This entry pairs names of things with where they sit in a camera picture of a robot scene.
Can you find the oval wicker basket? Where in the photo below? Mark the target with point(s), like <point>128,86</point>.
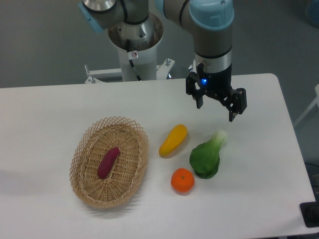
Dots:
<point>128,169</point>

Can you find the white furniture at right edge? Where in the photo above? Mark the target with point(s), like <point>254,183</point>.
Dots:
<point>306,112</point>

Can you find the white metal base frame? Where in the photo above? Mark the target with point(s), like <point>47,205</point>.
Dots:
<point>169,69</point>

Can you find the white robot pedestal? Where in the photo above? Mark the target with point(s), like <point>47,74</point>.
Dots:
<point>137,47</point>

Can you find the orange tangerine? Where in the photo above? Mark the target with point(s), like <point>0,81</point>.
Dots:
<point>182,180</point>

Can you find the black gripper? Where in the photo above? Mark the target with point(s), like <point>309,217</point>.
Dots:
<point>216,86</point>

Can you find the black device at table edge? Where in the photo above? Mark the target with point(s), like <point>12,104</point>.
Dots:
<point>310,213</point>

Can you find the green bok choy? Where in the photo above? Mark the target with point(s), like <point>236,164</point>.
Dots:
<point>205,158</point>

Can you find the purple sweet potato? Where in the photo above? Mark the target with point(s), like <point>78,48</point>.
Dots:
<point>107,162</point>

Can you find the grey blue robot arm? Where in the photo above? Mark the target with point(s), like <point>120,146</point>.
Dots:
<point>208,21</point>

